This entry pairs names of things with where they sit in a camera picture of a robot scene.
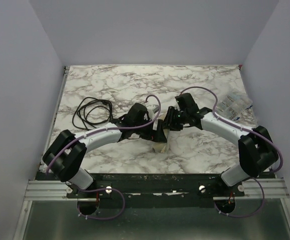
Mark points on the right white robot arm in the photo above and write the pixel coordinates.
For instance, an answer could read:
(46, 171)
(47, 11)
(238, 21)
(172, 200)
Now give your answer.
(256, 154)

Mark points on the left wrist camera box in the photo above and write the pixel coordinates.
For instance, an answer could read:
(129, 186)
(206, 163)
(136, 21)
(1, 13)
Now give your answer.
(153, 109)

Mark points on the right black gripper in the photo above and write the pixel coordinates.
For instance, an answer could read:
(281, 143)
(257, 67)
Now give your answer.
(171, 118)

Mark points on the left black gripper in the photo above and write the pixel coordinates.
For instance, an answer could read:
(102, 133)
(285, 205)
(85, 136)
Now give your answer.
(158, 130)

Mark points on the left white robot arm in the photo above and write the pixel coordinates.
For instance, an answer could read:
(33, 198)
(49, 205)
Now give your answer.
(66, 153)

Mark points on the clear plastic screw box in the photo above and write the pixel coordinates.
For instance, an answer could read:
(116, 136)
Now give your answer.
(231, 104)

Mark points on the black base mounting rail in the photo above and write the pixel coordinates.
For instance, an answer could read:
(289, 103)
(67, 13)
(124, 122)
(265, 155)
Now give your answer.
(141, 190)

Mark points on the beige umbrella case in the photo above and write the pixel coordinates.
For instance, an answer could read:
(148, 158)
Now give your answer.
(161, 147)

